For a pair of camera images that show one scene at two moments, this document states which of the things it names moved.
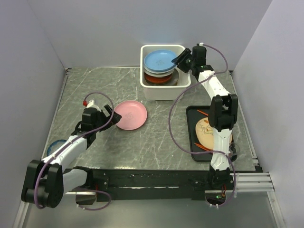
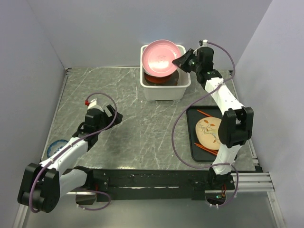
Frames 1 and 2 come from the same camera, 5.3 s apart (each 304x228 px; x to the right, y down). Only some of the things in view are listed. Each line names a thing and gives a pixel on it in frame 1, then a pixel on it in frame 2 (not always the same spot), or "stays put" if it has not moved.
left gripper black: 116,118 stays put
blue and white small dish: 54,146 stays put
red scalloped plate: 158,80 stays put
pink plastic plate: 134,114 to 157,56
